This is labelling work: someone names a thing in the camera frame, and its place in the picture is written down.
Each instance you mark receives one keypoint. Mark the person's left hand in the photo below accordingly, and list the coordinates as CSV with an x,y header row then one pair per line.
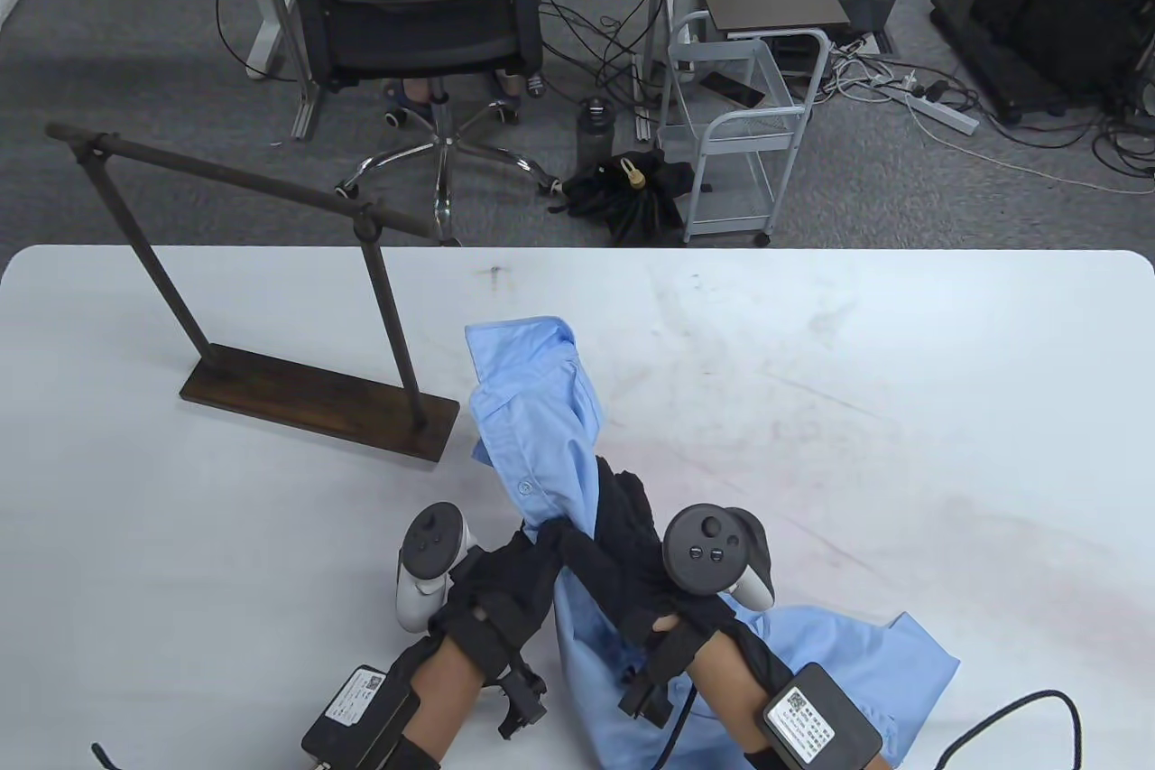
x,y
505,598

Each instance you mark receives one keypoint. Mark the person's right hand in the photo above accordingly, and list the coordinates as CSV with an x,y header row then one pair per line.
x,y
632,553

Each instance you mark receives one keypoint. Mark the light blue long-sleeve shirt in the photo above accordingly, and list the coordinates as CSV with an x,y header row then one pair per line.
x,y
532,409

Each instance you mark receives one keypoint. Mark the dark metal wood rack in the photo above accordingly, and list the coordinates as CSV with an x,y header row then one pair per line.
x,y
316,411

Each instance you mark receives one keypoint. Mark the person's right forearm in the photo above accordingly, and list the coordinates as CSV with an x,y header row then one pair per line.
x,y
731,684

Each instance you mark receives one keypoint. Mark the person's left forearm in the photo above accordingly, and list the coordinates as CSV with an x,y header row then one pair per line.
x,y
447,693

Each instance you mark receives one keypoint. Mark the white desktop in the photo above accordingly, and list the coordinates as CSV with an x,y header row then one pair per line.
x,y
993,355

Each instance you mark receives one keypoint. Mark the grey white hand controller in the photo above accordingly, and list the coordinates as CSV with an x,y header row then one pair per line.
x,y
708,549
431,558

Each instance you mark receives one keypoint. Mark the black labelled wrist sensor box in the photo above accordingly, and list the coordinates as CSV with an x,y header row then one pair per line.
x,y
361,720
821,720

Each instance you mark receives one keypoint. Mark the black folded umbrella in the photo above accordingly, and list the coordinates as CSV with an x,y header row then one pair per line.
x,y
632,197

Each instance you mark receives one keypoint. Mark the black water bottle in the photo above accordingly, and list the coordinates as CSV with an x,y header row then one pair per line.
x,y
595,134

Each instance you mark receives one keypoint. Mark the white metal trolley cart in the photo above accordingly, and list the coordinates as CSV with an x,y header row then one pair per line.
x,y
733,129

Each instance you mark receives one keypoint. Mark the black phone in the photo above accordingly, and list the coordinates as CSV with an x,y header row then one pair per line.
x,y
733,88

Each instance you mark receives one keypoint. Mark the white power strip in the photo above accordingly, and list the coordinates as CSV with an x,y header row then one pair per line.
x,y
943,113

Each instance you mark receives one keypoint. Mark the grey metal desk leg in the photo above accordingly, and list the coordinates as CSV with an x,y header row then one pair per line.
x,y
305,97

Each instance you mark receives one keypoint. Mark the black mesh office chair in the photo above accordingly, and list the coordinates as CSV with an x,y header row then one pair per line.
x,y
424,21

